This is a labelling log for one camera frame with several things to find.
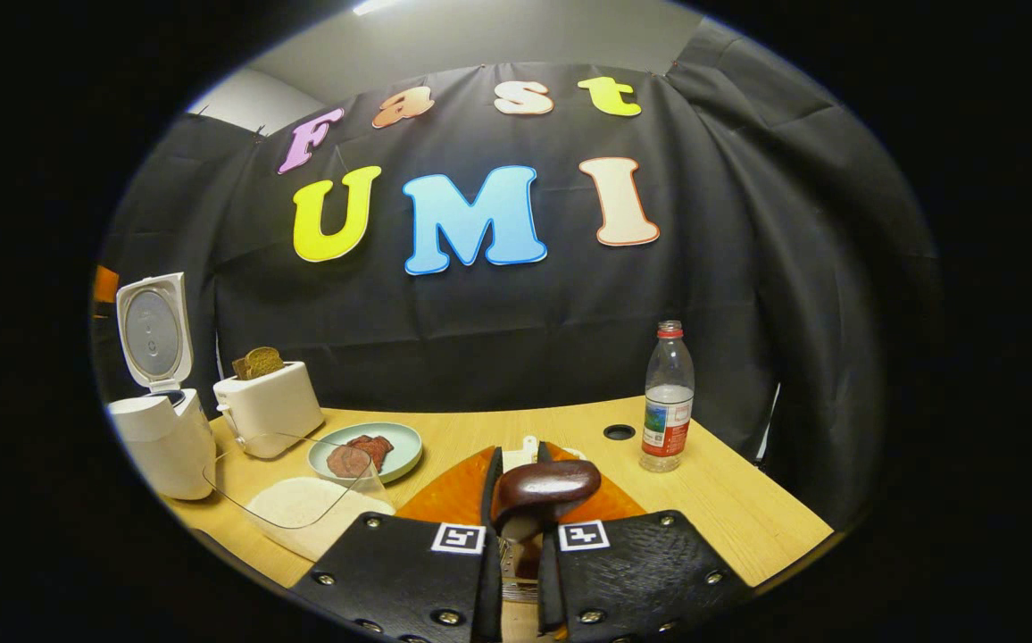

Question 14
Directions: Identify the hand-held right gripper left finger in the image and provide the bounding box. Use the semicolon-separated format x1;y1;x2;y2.
291;444;504;643

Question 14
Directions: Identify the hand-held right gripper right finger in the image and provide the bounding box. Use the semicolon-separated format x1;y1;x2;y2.
537;442;753;643

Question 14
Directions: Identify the dark wooden spoon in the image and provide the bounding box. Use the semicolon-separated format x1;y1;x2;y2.
490;459;603;581

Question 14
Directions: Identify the white rice cooker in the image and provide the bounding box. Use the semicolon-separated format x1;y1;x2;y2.
105;272;218;501

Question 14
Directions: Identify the white divided rice dish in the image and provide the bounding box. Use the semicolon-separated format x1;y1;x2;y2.
502;435;588;474

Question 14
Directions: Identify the cream cutting board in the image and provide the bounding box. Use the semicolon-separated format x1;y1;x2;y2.
246;476;397;563

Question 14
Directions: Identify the red meat slice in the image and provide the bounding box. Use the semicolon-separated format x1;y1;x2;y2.
327;445;374;480
346;435;395;472

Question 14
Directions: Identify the pale green plate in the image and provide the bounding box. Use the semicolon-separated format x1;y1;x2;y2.
308;422;424;486

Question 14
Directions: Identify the clear plastic water bottle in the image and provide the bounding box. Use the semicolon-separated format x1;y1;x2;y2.
638;320;696;473

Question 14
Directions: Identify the clear glass box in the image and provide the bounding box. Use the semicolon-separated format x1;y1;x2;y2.
203;432;388;530

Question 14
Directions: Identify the white toaster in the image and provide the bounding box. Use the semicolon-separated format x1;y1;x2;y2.
212;360;326;461

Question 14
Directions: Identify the black backdrop cloth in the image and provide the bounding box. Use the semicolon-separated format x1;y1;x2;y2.
92;18;941;537

